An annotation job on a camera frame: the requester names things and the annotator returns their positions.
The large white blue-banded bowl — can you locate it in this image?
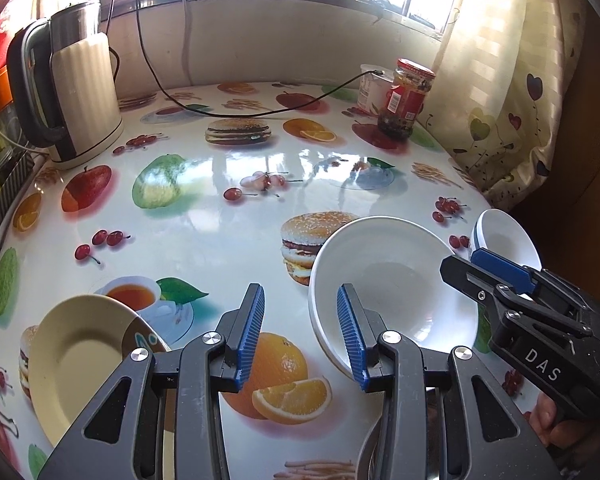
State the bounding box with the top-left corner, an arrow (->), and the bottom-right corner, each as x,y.
307,216 -> 479,382

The cream electric kettle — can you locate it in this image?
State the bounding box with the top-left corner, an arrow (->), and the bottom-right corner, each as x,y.
6,2 -> 125,170

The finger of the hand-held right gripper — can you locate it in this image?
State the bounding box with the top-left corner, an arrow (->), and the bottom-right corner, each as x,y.
439,254 -> 594,339
471,248 -> 589,311

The small white blue-banded bowl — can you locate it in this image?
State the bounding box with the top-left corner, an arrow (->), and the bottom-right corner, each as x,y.
472,208 -> 543,273

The red-labelled glass jar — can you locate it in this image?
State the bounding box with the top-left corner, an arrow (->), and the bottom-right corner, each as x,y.
377,58 -> 437,141

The black power cable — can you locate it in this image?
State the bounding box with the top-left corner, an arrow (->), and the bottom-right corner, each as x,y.
130,0 -> 386,117

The person's right hand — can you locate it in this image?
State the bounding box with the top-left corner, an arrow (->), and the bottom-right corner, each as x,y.
525,392 -> 564,447

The small cream plate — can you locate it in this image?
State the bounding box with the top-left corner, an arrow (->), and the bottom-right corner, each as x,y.
28,294 -> 141,448

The food-printed table cover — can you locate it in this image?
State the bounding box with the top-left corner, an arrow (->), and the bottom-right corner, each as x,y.
0,80 -> 546,480

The striped grey tray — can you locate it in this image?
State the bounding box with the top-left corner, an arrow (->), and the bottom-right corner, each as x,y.
0,150 -> 36,261

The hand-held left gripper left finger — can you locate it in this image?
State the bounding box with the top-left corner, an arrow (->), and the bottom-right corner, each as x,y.
35,282 -> 267,480

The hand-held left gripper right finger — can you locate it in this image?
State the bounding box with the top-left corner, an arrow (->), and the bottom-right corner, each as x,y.
336,282 -> 563,480

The white cable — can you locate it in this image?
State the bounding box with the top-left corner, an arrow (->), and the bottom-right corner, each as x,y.
179,0 -> 197,87

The white plastic container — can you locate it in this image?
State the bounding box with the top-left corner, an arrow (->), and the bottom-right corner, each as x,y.
356,63 -> 396,113

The heart-patterned cream curtain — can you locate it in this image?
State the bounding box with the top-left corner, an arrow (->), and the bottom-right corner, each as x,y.
422,0 -> 588,211

